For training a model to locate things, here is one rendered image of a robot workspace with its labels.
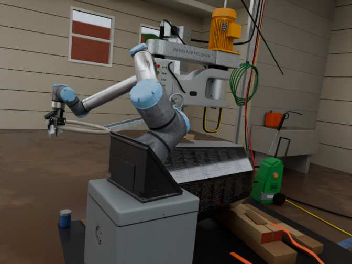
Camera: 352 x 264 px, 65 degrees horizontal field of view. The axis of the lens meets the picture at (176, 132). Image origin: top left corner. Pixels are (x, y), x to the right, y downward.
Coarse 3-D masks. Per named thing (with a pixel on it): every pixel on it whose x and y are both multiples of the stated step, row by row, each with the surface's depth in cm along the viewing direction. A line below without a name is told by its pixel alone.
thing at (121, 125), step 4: (124, 120) 243; (128, 120) 244; (132, 120) 246; (136, 120) 237; (140, 120) 238; (108, 124) 236; (112, 124) 237; (116, 124) 239; (120, 124) 241; (124, 124) 231; (128, 124) 233; (132, 124) 235; (136, 124) 237; (140, 124) 239; (144, 124) 240; (108, 128) 225; (112, 128) 226; (116, 128) 228; (120, 128) 230; (124, 128) 232; (128, 128) 234
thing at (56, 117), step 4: (52, 108) 193; (56, 108) 192; (56, 112) 195; (60, 112) 192; (52, 116) 194; (56, 116) 195; (60, 116) 194; (52, 120) 195; (56, 120) 193; (60, 120) 195; (52, 124) 196; (56, 124) 192; (60, 124) 195; (64, 124) 197
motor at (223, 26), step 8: (216, 8) 265; (224, 8) 261; (216, 16) 265; (224, 16) 261; (232, 16) 262; (216, 24) 264; (224, 24) 258; (232, 24) 257; (216, 32) 266; (224, 32) 262; (232, 32) 258; (240, 32) 264; (216, 40) 265; (224, 40) 265; (232, 40) 268; (208, 48) 273; (216, 48) 259; (224, 48) 265; (232, 48) 271
